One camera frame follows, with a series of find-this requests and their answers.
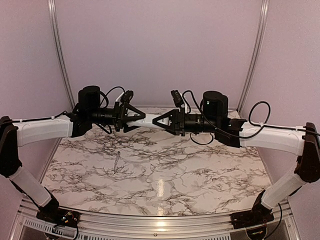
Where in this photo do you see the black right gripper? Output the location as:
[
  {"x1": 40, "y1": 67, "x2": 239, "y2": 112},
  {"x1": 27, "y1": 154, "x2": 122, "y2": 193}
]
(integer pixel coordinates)
[{"x1": 152, "y1": 107, "x2": 220, "y2": 136}]

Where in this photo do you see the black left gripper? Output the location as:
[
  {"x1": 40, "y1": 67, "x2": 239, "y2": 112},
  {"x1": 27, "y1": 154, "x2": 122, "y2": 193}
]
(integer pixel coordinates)
[{"x1": 88, "y1": 100, "x2": 146, "y2": 132}]

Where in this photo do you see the white remote control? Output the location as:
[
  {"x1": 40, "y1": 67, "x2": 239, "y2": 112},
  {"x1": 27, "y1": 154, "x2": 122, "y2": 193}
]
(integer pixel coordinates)
[{"x1": 128, "y1": 113, "x2": 171, "y2": 129}]

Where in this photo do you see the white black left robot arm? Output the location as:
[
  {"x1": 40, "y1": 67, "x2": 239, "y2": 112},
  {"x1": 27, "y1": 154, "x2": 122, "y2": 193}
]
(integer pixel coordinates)
[{"x1": 0, "y1": 85, "x2": 146, "y2": 223}]

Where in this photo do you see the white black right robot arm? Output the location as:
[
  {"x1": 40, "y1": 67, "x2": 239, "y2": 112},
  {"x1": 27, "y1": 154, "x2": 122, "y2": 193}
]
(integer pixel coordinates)
[{"x1": 152, "y1": 90, "x2": 320, "y2": 224}]

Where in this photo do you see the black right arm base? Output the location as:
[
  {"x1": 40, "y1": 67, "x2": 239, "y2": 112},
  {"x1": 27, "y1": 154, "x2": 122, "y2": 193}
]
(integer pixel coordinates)
[{"x1": 230, "y1": 201, "x2": 275, "y2": 229}]

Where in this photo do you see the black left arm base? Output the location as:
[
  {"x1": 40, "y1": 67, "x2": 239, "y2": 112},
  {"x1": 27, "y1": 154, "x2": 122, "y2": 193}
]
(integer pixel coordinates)
[{"x1": 36, "y1": 199, "x2": 80, "y2": 228}]

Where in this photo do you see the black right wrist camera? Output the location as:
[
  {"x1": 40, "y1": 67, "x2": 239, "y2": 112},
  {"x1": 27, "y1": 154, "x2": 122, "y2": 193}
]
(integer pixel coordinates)
[{"x1": 170, "y1": 90, "x2": 184, "y2": 108}]

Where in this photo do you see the clear handle tester screwdriver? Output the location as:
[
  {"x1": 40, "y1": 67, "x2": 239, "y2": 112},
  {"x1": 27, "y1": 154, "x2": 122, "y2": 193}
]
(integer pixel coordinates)
[{"x1": 112, "y1": 151, "x2": 121, "y2": 175}]

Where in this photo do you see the left aluminium frame post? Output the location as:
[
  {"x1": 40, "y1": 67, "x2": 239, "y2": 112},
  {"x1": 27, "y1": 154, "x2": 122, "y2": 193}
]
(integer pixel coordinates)
[{"x1": 47, "y1": 0, "x2": 77, "y2": 111}]

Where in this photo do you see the aluminium frame post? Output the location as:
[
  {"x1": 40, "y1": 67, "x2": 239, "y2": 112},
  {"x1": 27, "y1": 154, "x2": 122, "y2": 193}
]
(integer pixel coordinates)
[
  {"x1": 236, "y1": 0, "x2": 270, "y2": 115},
  {"x1": 47, "y1": 0, "x2": 77, "y2": 111}
]

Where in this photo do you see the aluminium front frame rail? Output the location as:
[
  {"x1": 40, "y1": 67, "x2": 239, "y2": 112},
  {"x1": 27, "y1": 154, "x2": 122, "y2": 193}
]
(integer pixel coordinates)
[{"x1": 14, "y1": 199, "x2": 301, "y2": 240}]

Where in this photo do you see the right aluminium frame post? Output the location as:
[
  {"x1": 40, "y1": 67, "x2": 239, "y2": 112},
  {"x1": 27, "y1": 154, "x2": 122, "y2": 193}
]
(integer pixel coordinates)
[{"x1": 236, "y1": 0, "x2": 270, "y2": 115}]

